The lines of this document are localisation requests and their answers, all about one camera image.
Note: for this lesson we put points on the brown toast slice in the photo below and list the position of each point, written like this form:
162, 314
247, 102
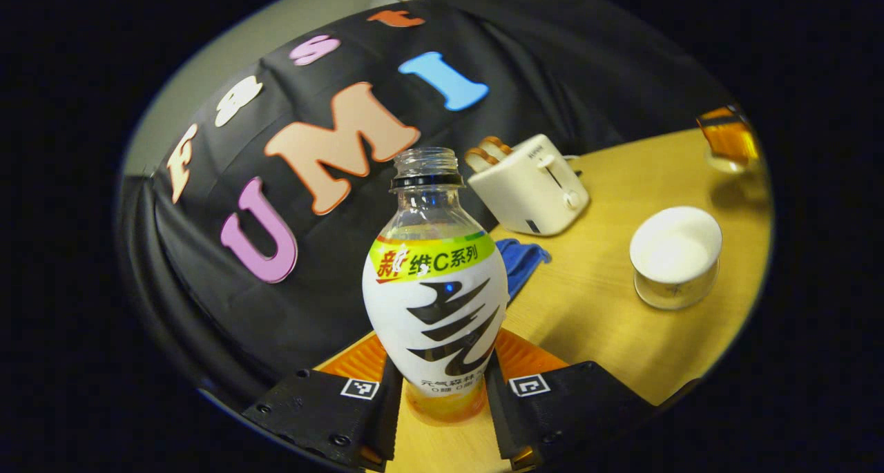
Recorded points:
496, 146
478, 159

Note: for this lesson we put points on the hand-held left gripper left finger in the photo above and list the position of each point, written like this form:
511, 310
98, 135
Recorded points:
390, 418

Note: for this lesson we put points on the cream teacup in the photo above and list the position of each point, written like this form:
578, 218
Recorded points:
673, 252

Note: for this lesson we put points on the black backdrop cloth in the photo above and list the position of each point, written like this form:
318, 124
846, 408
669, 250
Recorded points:
207, 321

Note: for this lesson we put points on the white toaster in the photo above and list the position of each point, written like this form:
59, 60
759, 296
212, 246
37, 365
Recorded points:
525, 190

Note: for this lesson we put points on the blue towel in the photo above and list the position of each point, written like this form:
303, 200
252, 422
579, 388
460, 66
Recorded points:
521, 262

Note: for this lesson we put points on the clear water bottle white label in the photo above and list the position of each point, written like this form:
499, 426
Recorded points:
435, 307

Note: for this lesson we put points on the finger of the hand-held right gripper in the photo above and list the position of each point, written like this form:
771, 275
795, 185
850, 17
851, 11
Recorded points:
728, 138

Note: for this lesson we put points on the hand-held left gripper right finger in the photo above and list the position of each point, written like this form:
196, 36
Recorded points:
501, 418

